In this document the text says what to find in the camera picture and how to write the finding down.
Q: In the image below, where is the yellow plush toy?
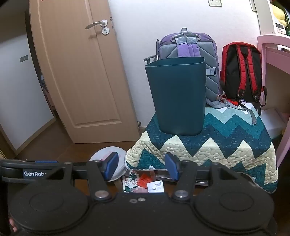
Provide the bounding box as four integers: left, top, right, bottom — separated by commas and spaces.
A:
271, 3, 288, 25

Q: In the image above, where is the white shelf unit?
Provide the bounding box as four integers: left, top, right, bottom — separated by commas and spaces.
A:
249, 0, 290, 49

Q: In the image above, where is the white storage box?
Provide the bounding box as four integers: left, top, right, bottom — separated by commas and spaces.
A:
260, 109, 286, 137

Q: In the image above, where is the black trolley handle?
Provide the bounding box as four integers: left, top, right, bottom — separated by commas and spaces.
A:
143, 38, 160, 64

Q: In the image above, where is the white paper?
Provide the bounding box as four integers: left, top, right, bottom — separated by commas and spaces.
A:
147, 180, 165, 193

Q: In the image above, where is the pink desk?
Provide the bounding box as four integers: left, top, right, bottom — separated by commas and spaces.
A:
257, 34, 290, 168

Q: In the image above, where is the red chenille mitt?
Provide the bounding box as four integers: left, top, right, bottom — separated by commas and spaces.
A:
136, 174, 153, 189

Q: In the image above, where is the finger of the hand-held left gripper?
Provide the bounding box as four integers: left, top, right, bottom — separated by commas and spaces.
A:
0, 159, 59, 169
0, 163, 65, 183

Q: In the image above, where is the light wooden door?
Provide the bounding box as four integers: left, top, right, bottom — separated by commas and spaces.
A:
28, 0, 140, 144

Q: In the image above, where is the dark teal waste bin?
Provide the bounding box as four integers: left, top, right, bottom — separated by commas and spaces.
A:
144, 57, 206, 137

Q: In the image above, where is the purple grey backpack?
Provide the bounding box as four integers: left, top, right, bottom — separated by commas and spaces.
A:
156, 28, 257, 126

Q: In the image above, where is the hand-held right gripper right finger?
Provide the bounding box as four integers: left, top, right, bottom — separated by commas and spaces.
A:
165, 152, 241, 201

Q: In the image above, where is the white digital clock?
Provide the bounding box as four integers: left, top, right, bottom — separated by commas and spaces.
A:
275, 21, 286, 35

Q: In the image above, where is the red black backpack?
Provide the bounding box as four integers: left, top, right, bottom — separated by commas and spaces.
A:
220, 41, 268, 116

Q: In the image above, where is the white round floor disc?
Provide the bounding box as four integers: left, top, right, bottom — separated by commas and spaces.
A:
89, 146, 127, 181

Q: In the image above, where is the silver door handle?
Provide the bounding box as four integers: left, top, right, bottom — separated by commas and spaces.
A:
85, 19, 108, 30

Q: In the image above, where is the white christmas print bag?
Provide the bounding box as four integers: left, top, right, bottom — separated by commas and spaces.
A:
122, 171, 142, 193

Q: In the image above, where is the teal zigzag quilt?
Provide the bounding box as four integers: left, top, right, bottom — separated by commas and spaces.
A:
125, 102, 279, 194

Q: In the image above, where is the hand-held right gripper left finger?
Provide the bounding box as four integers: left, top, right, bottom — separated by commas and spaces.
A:
46, 152, 119, 201

